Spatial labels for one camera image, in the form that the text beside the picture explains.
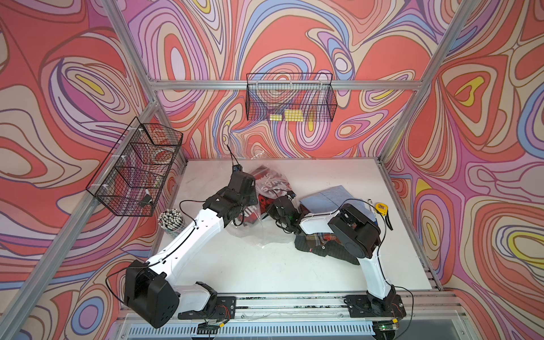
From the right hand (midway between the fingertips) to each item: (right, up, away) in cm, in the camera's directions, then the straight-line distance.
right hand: (266, 210), depth 98 cm
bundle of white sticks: (-33, 0, -23) cm, 40 cm away
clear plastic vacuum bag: (-6, -5, -7) cm, 10 cm away
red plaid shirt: (+23, -9, -14) cm, 28 cm away
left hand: (-4, +10, -18) cm, 21 cm away
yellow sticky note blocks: (+11, +43, -7) cm, 44 cm away
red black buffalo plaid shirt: (+1, +12, +3) cm, 13 cm away
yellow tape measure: (+55, +1, -1) cm, 55 cm away
